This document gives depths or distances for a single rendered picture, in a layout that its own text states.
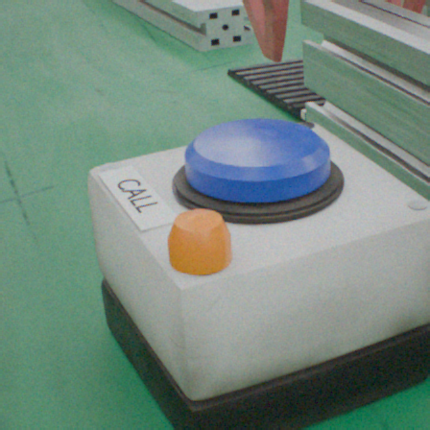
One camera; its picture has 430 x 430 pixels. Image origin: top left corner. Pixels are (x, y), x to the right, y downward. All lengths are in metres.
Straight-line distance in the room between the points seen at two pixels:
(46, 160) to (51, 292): 0.13
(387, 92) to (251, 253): 0.13
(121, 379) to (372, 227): 0.10
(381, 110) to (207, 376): 0.15
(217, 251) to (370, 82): 0.15
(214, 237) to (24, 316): 0.12
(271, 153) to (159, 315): 0.05
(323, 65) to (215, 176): 0.15
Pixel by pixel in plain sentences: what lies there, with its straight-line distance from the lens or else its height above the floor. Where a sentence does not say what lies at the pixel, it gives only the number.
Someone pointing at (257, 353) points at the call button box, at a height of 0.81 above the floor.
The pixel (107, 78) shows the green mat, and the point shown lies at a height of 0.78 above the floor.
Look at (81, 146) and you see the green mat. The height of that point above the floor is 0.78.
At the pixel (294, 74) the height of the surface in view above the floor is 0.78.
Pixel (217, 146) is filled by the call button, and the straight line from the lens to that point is 0.25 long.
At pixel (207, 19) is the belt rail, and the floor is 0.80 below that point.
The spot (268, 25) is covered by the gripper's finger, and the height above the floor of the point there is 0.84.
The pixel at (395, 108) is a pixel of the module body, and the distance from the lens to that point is 0.33.
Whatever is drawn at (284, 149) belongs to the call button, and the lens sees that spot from 0.24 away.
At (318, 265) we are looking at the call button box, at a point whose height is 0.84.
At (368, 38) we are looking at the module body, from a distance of 0.34.
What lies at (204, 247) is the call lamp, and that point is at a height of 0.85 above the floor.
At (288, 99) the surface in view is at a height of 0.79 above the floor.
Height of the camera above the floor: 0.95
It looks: 27 degrees down
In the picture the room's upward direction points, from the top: 4 degrees counter-clockwise
